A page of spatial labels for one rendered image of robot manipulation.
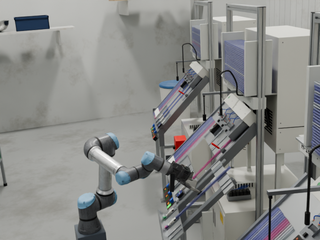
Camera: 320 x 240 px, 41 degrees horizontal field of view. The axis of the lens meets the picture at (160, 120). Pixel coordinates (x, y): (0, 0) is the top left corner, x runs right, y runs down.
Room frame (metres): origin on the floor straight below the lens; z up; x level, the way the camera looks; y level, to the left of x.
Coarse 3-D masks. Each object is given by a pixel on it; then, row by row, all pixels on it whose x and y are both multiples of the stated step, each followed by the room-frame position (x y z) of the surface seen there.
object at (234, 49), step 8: (224, 40) 2.99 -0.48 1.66; (232, 40) 2.96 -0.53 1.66; (240, 40) 2.93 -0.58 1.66; (232, 48) 2.77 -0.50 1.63; (240, 48) 2.57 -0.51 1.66; (232, 56) 2.77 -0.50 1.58; (240, 56) 2.57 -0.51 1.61; (232, 64) 2.77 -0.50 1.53; (240, 64) 2.57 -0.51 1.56; (232, 72) 2.77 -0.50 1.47; (240, 72) 2.57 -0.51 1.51; (232, 80) 2.77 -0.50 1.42; (240, 80) 2.57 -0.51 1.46; (240, 88) 2.57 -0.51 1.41
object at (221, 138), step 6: (222, 108) 3.08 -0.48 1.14; (216, 114) 3.08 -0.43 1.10; (216, 120) 2.98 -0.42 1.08; (210, 132) 2.89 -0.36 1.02; (222, 132) 2.74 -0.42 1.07; (210, 138) 2.82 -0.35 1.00; (216, 138) 2.74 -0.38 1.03; (222, 138) 2.66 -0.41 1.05; (228, 138) 2.60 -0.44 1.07; (210, 144) 2.74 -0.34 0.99; (216, 144) 2.66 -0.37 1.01; (222, 144) 2.59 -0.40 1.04; (228, 144) 2.53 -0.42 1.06; (216, 150) 2.59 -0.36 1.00; (216, 156) 2.53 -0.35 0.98
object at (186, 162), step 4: (188, 156) 2.89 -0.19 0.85; (184, 160) 2.87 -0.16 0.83; (188, 160) 2.81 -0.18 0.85; (180, 164) 2.87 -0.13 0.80; (184, 164) 2.81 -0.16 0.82; (188, 164) 2.76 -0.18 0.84; (192, 168) 2.66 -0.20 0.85; (196, 176) 2.53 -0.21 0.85; (176, 180) 2.71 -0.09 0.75; (176, 184) 2.64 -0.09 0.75; (180, 184) 2.61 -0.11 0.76; (176, 188) 2.61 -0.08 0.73; (180, 188) 2.56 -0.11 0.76; (184, 188) 2.51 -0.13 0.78; (176, 192) 2.56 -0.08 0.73; (176, 196) 2.51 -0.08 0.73
